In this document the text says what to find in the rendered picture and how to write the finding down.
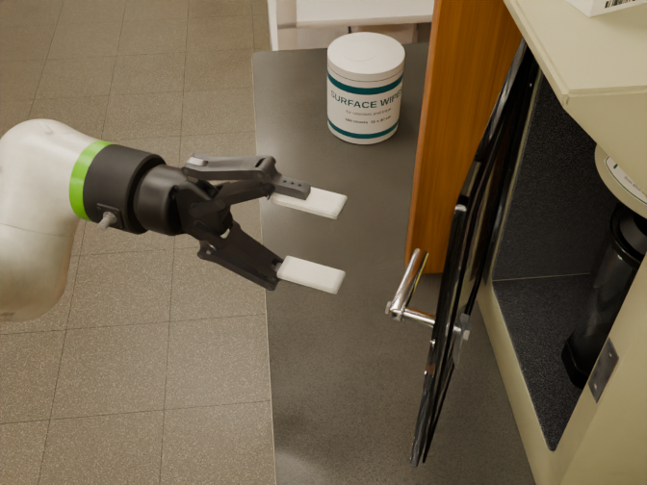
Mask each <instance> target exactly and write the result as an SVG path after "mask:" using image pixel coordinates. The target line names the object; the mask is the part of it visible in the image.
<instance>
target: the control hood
mask: <svg viewBox="0 0 647 485"><path fill-rule="evenodd" d="M504 2H505V5H506V7H507V8H508V10H509V12H510V14H511V16H512V17H513V19H514V21H515V23H516V25H517V26H518V28H519V30H520V32H521V34H522V35H523V37H524V39H525V41H526V42H527V44H528V46H529V48H530V50H531V52H532V54H533V55H534V57H535V58H536V60H537V62H538V64H539V66H540V67H541V69H542V71H543V73H544V75H545V76H546V78H547V80H548V82H549V84H550V85H551V87H552V89H553V91H554V93H555V94H556V97H557V99H558V100H559V102H560V104H561V106H562V108H563V109H564V110H565V111H566V112H567V113H568V114H569V115H570V116H572V117H573V118H574V119H575V120H576V121H577V122H578V123H579V124H580V126H581V127H582V128H583V129H584V131H585V132H586V133H587V134H588V135H589V136H590V137H591V138H592V139H594V140H595V141H596V142H597V143H598V144H599V145H600V147H601V148H602V149H603V150H604V151H605V152H606V153H607V154H608V155H609V156H610V157H611V158H612V159H613V160H614V161H615V162H616V163H617V164H618V165H619V166H620V167H621V169H622V170H623V171H624V172H625V173H626V174H627V175H628V176H629V177H630V178H631V179H632V180H633V181H634V182H635V183H636V184H637V185H638V186H639V187H640V188H641V190H642V191H643V192H644V193H645V194H646V195H647V3H644V4H640V5H636V6H632V7H629V8H626V9H622V10H618V11H614V12H610V13H603V14H599V15H595V16H592V17H588V16H587V15H585V14H584V13H582V12H581V11H579V10H578V9H576V8H575V7H573V6H572V5H571V4H569V3H568V2H566V1H565V0H504Z"/></svg>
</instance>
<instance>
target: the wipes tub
mask: <svg viewBox="0 0 647 485"><path fill-rule="evenodd" d="M404 56H405V52H404V49H403V47H402V46H401V44H400V43H398V42H397V41H396V40H394V39H393V38H390V37H387V36H384V35H381V34H376V33H353V34H348V35H345V36H342V37H340V38H337V39H335V40H334V41H333V42H332V43H331V44H330V45H329V47H328V49H327V124H328V127H329V129H330V131H331V132H332V133H333V134H334V135H335V136H336V137H338V138H340V139H341V140H345V141H348V142H351V143H357V144H372V143H377V142H380V141H383V140H387V139H388V138H390V137H391V136H392V135H393V134H394V133H395V132H396V131H397V128H398V124H399V117H400V107H401V88H402V78H403V67H404Z"/></svg>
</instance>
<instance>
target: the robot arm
mask: <svg viewBox="0 0 647 485"><path fill-rule="evenodd" d="M275 163H276V160H275V158H274V157H273V156H270V155H265V156H234V157H209V156H206V155H202V154H199V153H194V154H193V155H192V156H191V158H190V159H189V160H188V161H187V162H186V163H185V164H184V165H183V167H182V168H178V167H175V166H168V165H167V164H166V162H165V160H164V159H163V158H162V157H161V156H160V155H157V154H153V153H149V152H145V151H141V150H139V149H135V148H131V147H127V146H123V145H119V144H115V143H111V142H107V141H103V140H98V139H95V138H92V137H90V136H87V135H85V134H83V133H80V132H78V131H76V130H75V129H73V128H71V127H69V126H68V125H66V124H64V123H61V122H60V121H56V120H52V119H44V118H39V119H32V120H27V121H24V122H21V123H19V124H17V125H15V126H14V127H13V128H12V129H10V130H9V131H8V132H7V133H6V134H5V135H4V136H3V137H2V139H1V140H0V321H9V322H22V321H28V320H32V319H37V318H39V317H41V316H43V315H44V314H46V313H47V312H49V311H50V310H51V309H52V308H53V307H54V306H55V305H56V304H57V303H58V302H59V300H60V299H61V297H62V296H63V294H64V291H65V287H66V282H67V276H68V269H69V263H70V257H71V251H72V246H73V242H74V237H75V233H76V230H77V226H78V223H79V220H80V218H81V219H84V220H88V221H91V222H95V223H98V228H99V229H100V230H102V231H105V230H106V229H107V227H112V228H116V229H118V230H122V231H125V232H128V233H132V234H136V235H141V234H144V233H146V232H147V231H148V230H150V231H153V232H157V233H160V234H163V235H167V236H171V237H173V236H177V235H181V234H188V235H191V236H192V237H194V238H195V239H197V240H199V244H200V249H199V250H198V252H197V253H196V255H197V256H198V258H200V259H202V260H206V261H209V262H213V263H216V264H218V265H220V266H222V267H224V268H227V269H229V270H231V271H233V272H235V273H237V274H239V275H241V276H243V277H244V278H245V279H247V280H249V281H251V282H253V283H255V284H257V285H259V286H261V287H263V288H265V289H267V290H269V291H274V290H275V288H276V286H277V285H278V283H279V282H280V281H285V282H289V283H292V284H296V285H300V286H302V287H311V288H315V289H318V290H322V291H325V292H329V293H332V294H336V293H338V291H339V289H340V286H341V284H342V282H343V280H344V278H345V276H346V273H345V272H344V271H342V270H339V269H336V268H329V267H326V266H322V265H319V264H315V263H312V262H308V261H304V260H301V259H298V258H295V257H291V256H287V257H286V258H285V260H283V259H281V258H280V257H279V256H277V255H276V254H274V253H273V252H272V251H270V250H269V249H267V248H266V247H265V246H263V245H262V244H260V243H259V242H257V241H256V240H254V239H253V238H252V237H251V236H250V235H248V234H247V233H246V232H244V231H243V230H242V229H241V225H240V224H239V223H238V222H237V221H235V220H234V219H233V217H232V214H231V212H230V207H231V205H233V204H237V203H241V202H245V201H248V200H252V199H256V198H260V197H264V196H266V198H267V197H268V196H269V197H268V200H269V199H270V198H271V196H272V194H273V196H272V203H275V204H278V205H282V206H286V207H290V208H294V209H298V210H301V211H304V212H308V213H312V214H316V215H319V216H323V217H330V218H334V219H338V217H339V215H340V214H341V213H342V211H343V209H344V207H345V205H346V203H347V201H348V198H347V197H346V196H345V195H341V194H338V193H335V192H331V191H324V190H320V189H316V188H312V187H311V185H310V184H309V183H307V182H304V181H300V180H297V179H293V178H289V177H285V176H282V174H281V173H280V172H279V171H277V170H276V168H275ZM222 180H240V181H237V182H233V183H231V182H230V181H228V182H224V183H221V184H217V185H212V184H210V183H209V182H208V181H222ZM227 229H229V233H228V234H227V236H226V237H225V238H223V237H221V235H223V234H224V233H225V232H226V231H227ZM272 265H275V267H273V266H272ZM268 278H269V279H268Z"/></svg>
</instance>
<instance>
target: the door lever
mask: <svg viewBox="0 0 647 485"><path fill-rule="evenodd" d="M427 261H428V252H427V251H426V250H423V249H420V248H416V249H415V250H414V251H413V254H412V256H411V258H410V261H409V263H408V265H407V267H406V270H405V272H404V274H403V277H402V279H401V282H400V284H399V286H398V289H397V291H396V293H395V296H394V298H393V300H392V302H390V301H388V303H387V306H386V310H385V314H387V315H388V316H389V318H390V319H393V320H397V321H403V320H404V319H406V320H409V321H413V322H416V323H419V324H422V325H425V326H428V327H431V328H433V324H434V320H435V315H432V314H428V313H425V312H422V311H418V310H415V309H412V308H409V305H410V303H411V300H412V298H413V295H414V293H415V292H416V289H417V287H418V284H419V282H420V279H421V277H422V274H423V272H424V269H425V267H426V264H427Z"/></svg>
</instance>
